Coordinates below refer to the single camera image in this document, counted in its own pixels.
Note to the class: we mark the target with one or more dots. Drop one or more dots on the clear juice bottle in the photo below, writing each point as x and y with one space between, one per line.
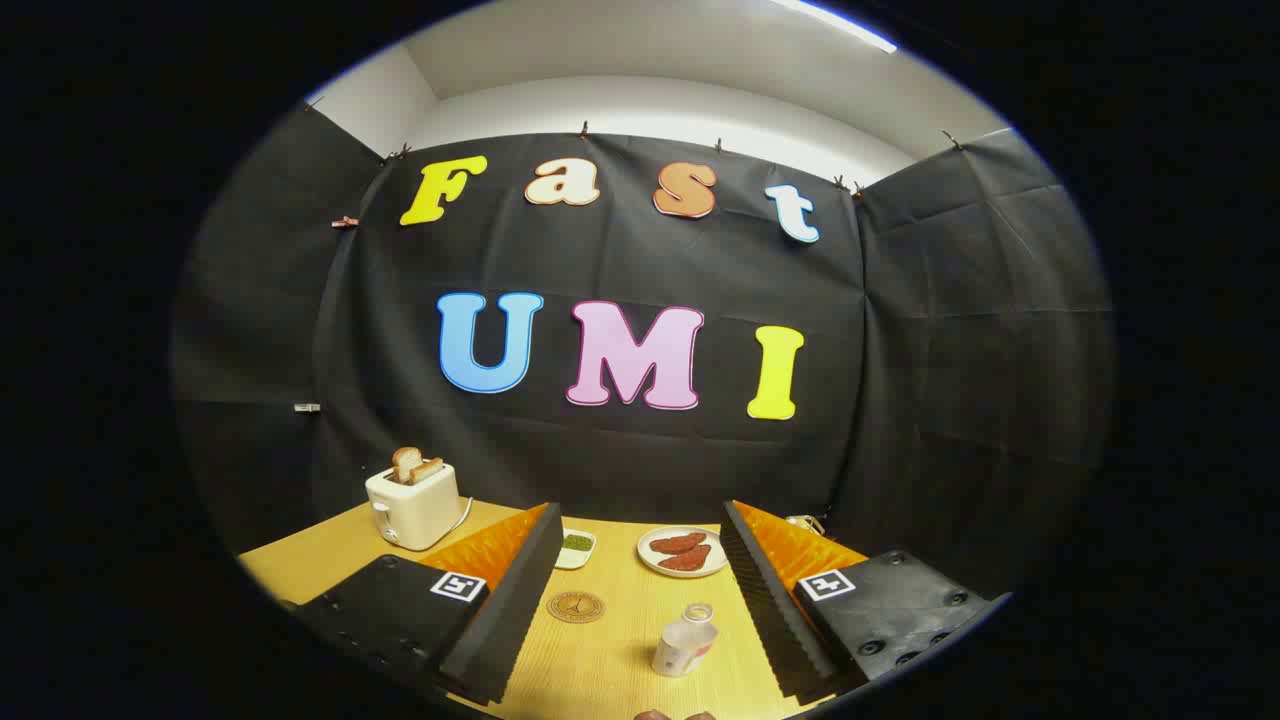
685 645

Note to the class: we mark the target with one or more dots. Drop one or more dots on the toast slice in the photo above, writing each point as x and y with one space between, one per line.
428 470
404 464

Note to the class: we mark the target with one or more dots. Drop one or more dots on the white divided seed dish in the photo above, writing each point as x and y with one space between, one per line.
580 556

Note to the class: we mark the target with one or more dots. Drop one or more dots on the white round plate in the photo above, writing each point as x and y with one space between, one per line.
648 560

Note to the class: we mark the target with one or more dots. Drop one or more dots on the red meat slice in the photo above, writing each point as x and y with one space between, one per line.
678 543
688 560

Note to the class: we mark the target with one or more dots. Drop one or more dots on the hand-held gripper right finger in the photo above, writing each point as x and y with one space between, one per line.
775 610

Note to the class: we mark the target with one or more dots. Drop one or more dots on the white toaster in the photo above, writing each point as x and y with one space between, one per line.
415 510

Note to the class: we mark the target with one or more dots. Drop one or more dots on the black backdrop cloth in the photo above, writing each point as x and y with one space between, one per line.
620 470

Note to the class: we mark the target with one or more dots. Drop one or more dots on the wooden table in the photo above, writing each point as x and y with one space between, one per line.
620 660

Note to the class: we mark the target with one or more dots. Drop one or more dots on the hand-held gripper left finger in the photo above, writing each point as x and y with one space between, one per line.
510 610

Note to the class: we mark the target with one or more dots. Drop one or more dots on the round wooden coaster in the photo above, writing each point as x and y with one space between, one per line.
576 607

